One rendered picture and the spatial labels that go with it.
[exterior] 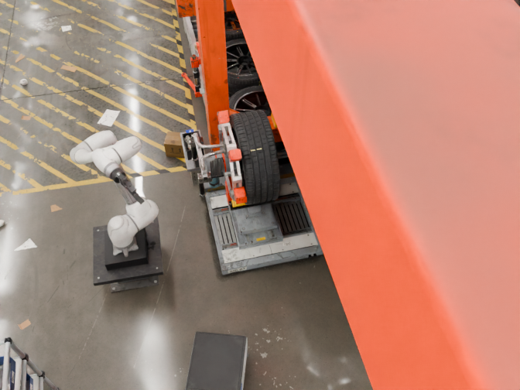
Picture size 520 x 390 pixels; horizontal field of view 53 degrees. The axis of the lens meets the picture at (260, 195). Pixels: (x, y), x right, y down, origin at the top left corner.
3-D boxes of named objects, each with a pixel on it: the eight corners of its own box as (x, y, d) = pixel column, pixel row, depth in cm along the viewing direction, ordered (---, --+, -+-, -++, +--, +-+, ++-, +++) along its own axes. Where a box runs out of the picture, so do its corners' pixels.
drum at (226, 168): (237, 174, 372) (236, 161, 361) (207, 179, 369) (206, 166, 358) (233, 159, 381) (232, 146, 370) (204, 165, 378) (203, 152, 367)
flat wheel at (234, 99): (312, 138, 466) (314, 118, 447) (248, 165, 445) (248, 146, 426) (274, 94, 500) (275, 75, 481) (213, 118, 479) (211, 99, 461)
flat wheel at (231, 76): (199, 73, 519) (196, 53, 501) (252, 49, 544) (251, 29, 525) (236, 110, 487) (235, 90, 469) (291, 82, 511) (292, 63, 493)
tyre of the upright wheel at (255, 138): (284, 213, 358) (275, 121, 332) (251, 220, 355) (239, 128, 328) (264, 180, 418) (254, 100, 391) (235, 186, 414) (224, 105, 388)
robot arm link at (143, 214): (132, 229, 385) (156, 212, 394) (141, 234, 373) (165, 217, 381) (78, 140, 350) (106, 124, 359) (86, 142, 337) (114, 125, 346)
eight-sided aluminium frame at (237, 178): (243, 213, 376) (241, 163, 333) (234, 214, 375) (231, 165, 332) (228, 158, 409) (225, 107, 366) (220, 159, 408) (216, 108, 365)
